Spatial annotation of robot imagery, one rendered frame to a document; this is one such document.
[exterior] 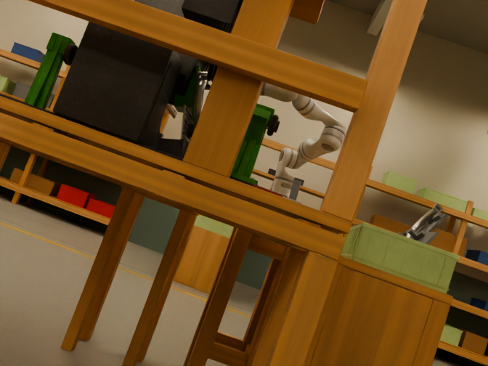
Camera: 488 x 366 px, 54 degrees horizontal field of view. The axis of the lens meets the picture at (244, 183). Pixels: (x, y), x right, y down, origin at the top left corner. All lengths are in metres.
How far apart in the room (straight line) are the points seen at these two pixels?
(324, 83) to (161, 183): 0.55
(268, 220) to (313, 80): 0.42
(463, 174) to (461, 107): 1.03
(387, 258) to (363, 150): 0.81
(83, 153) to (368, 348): 1.37
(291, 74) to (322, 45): 6.52
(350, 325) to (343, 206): 0.83
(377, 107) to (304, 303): 0.61
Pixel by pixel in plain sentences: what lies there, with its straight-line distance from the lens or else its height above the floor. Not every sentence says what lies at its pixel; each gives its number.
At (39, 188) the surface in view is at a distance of 7.47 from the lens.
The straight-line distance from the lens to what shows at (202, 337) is 2.23.
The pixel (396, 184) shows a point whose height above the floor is 2.07.
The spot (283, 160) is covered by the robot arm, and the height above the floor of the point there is 1.13.
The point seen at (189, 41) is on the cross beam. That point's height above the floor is 1.21.
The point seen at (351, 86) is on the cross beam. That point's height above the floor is 1.24.
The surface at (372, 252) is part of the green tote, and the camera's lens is 2.15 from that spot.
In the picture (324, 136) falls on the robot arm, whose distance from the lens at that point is 1.96.
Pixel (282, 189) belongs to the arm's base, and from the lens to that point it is 2.30.
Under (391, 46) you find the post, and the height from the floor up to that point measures 1.41.
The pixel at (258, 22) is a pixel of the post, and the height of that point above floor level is 1.35.
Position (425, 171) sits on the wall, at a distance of 7.81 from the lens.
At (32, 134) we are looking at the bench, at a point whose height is 0.80.
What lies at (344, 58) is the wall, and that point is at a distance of 7.92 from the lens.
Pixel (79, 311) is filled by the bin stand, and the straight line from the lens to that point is 2.30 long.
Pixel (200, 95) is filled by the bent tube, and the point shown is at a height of 1.15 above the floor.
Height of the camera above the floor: 0.75
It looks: 5 degrees up
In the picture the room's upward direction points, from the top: 20 degrees clockwise
